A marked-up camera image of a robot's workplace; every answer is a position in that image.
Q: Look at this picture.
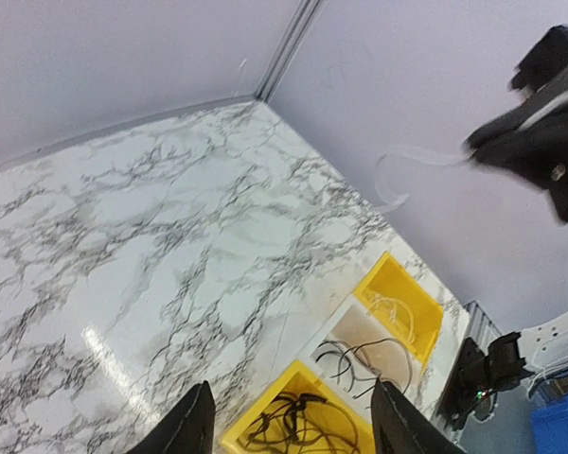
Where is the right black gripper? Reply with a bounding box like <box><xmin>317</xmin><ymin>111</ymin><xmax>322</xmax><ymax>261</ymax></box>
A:
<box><xmin>465</xmin><ymin>87</ymin><xmax>568</xmax><ymax>222</ymax></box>

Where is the thin black cable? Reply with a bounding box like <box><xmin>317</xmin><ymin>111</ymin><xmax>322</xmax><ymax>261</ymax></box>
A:
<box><xmin>245</xmin><ymin>401</ymin><xmax>375</xmax><ymax>454</ymax></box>
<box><xmin>314</xmin><ymin>336</ymin><xmax>416</xmax><ymax>398</ymax></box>

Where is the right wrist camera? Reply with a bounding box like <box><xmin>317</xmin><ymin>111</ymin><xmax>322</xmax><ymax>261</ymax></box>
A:
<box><xmin>509</xmin><ymin>25</ymin><xmax>568</xmax><ymax>93</ymax></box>

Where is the white translucent bin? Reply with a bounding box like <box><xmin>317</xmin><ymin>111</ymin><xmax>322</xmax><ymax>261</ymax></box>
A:
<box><xmin>304</xmin><ymin>294</ymin><xmax>422</xmax><ymax>411</ymax></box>

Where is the left yellow bin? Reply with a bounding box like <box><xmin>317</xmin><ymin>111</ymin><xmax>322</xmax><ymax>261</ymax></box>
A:
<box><xmin>220</xmin><ymin>360</ymin><xmax>375</xmax><ymax>453</ymax></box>

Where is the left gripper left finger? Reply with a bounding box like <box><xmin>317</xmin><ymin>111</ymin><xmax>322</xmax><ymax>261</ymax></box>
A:
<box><xmin>132</xmin><ymin>381</ymin><xmax>216</xmax><ymax>454</ymax></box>

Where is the thick black cable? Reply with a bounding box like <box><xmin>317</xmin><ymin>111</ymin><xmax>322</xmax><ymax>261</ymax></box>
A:
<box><xmin>243</xmin><ymin>392</ymin><xmax>330</xmax><ymax>448</ymax></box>

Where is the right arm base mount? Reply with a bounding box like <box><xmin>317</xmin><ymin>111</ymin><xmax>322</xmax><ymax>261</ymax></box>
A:
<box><xmin>436</xmin><ymin>332</ymin><xmax>534</xmax><ymax>430</ymax></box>

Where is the right yellow bin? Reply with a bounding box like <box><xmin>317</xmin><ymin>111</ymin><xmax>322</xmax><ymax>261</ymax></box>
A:
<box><xmin>352</xmin><ymin>253</ymin><xmax>444</xmax><ymax>370</ymax></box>

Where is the aluminium front rail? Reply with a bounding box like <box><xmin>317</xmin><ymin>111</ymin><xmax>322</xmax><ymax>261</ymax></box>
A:
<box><xmin>464</xmin><ymin>300</ymin><xmax>502</xmax><ymax>351</ymax></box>

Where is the yellow bin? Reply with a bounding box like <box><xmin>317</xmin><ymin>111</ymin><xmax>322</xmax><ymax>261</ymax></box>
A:
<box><xmin>352</xmin><ymin>253</ymin><xmax>444</xmax><ymax>370</ymax></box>
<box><xmin>220</xmin><ymin>360</ymin><xmax>375</xmax><ymax>453</ymax></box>

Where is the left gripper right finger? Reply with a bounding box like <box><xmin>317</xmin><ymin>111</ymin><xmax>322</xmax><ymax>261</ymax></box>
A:
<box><xmin>370</xmin><ymin>379</ymin><xmax>464</xmax><ymax>454</ymax></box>

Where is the blue plastic bin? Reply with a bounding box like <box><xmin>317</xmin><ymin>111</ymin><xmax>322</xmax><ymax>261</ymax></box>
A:
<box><xmin>531</xmin><ymin>396</ymin><xmax>568</xmax><ymax>454</ymax></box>

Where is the small black cable remnant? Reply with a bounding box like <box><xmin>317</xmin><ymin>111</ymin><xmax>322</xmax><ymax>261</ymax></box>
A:
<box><xmin>330</xmin><ymin>342</ymin><xmax>382</xmax><ymax>399</ymax></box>

